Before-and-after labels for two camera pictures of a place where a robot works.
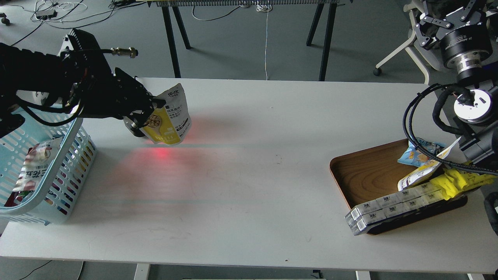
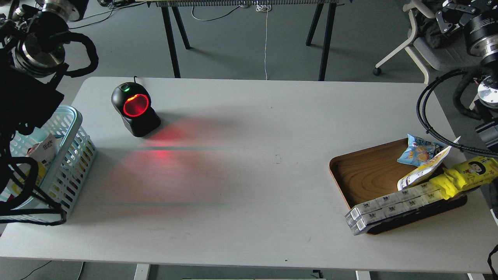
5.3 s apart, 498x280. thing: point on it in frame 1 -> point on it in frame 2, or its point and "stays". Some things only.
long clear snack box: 362,215 stays
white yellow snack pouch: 425,172 stays
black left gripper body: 105,94 -> 72,10
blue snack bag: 411,156 stays
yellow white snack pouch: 170,123 -> 44,154
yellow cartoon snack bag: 452,182 stays
